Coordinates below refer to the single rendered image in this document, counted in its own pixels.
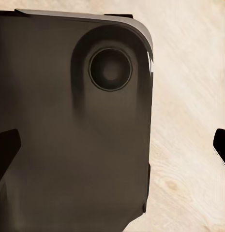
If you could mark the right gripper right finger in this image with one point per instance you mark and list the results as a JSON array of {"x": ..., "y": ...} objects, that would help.
[{"x": 219, "y": 142}]

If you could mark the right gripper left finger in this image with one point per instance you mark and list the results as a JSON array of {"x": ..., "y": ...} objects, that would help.
[{"x": 10, "y": 143}]

